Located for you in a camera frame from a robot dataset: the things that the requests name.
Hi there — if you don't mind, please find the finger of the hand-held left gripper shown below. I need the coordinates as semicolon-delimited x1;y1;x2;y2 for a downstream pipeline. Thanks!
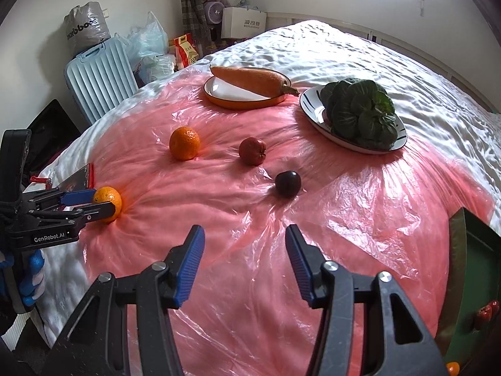
23;189;98;209
31;201;114;228

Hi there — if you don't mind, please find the black bag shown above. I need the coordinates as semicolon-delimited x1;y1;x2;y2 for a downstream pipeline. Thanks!
25;99;81;179

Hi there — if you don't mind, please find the grey printed bag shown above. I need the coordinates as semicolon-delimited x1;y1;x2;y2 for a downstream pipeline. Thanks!
65;2;112;57

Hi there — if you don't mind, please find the white cardboard box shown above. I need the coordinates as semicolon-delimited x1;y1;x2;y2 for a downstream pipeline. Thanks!
221;7;267;40

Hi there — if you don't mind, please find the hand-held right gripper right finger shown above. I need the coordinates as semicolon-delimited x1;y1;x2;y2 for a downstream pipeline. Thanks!
285;224;449;376

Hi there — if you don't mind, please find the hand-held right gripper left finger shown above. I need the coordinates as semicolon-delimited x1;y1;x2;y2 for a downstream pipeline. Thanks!
51;225;206;376

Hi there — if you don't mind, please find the pink plastic sheet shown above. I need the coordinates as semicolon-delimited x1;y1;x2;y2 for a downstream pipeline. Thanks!
76;63;496;376

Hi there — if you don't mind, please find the dark purple plum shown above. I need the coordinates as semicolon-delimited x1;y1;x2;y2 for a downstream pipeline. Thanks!
275;170;302;198

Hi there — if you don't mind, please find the green leafy vegetable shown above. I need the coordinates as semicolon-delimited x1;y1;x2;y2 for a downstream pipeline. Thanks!
320;78;399;150

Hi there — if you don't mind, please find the person's left hand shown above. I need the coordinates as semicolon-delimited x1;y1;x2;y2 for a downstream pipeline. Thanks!
19;251;45;309

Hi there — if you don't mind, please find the dark rimmed white plate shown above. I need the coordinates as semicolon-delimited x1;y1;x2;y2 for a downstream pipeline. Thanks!
299;84;408;154

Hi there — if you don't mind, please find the red cased smartphone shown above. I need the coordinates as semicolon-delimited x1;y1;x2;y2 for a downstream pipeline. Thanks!
57;163;95;192

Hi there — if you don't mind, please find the purple fan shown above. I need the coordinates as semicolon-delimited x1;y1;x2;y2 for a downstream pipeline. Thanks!
204;1;225;24

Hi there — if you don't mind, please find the white plastic bag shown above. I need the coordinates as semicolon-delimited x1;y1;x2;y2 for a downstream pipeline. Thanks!
135;53;177;85

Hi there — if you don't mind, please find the plaid scarf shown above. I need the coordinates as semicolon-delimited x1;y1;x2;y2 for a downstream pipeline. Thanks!
180;0;208;59

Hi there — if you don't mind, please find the orange rimmed white plate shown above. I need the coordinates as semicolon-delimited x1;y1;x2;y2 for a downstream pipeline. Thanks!
204;70;292;109

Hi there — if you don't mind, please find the red yellow snack bag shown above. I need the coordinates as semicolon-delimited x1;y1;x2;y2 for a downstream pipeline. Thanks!
169;33;200;72

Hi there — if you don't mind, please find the green tray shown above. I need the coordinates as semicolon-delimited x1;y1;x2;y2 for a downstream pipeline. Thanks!
436;207;501;376

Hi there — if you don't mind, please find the large orange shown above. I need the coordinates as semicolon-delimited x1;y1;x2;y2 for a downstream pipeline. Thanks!
93;186;123;224

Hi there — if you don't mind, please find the large carrot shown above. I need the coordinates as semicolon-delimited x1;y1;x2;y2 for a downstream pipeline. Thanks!
209;65;300;98

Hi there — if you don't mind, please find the small red apple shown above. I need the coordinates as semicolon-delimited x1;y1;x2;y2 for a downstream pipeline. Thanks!
239;137;267;166

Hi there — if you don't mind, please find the light blue suitcase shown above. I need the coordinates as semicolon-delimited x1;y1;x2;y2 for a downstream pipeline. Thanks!
65;34;138;126

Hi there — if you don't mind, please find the clear bluish plastic bag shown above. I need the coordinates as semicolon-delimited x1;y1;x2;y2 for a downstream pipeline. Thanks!
117;11;169;71

